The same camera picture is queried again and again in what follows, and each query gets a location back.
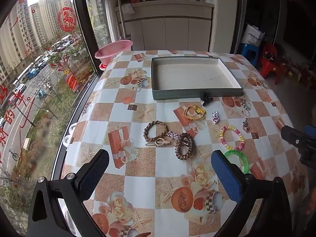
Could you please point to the grey shallow tray box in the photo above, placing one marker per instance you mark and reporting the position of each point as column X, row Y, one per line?
column 195, row 75

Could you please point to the pink plastic basin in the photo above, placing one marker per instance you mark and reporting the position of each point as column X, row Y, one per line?
column 113, row 50

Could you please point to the blue plastic stool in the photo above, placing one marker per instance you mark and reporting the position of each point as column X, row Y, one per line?
column 249, row 51

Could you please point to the white cabinet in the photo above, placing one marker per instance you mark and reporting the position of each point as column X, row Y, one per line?
column 167, row 29

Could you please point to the silver bow heart pendant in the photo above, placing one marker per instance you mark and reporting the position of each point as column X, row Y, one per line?
column 215, row 118

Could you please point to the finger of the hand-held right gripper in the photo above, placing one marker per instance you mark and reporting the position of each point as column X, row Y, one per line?
column 310, row 131
column 290, row 134

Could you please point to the red window lettering sticker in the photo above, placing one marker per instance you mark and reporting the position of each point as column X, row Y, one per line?
column 14, row 101

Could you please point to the green translucent bangle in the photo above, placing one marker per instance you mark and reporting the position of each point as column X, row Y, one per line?
column 244, row 158

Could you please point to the black claw hair clip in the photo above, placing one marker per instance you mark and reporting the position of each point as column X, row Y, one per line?
column 206, row 99

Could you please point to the silver braided hair clip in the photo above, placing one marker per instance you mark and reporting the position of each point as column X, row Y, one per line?
column 174, row 135

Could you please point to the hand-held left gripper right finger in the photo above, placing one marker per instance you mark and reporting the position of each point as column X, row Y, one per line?
column 227, row 175

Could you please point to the beige hair clip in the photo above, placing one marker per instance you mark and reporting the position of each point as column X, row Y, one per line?
column 158, row 142

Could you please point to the red plastic chair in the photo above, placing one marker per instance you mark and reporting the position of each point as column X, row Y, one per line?
column 270, row 60

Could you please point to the white hanging cloth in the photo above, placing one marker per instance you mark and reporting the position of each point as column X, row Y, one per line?
column 127, row 8

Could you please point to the red paper-cut window decoration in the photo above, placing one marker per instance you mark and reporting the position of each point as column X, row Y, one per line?
column 66, row 19

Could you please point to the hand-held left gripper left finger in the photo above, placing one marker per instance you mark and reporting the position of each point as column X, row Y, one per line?
column 95, row 175

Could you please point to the white tablecloth clamp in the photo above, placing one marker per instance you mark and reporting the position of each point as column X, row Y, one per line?
column 66, row 142
column 71, row 127

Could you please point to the white shopping bag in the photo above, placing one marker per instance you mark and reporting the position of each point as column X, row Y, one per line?
column 251, row 35

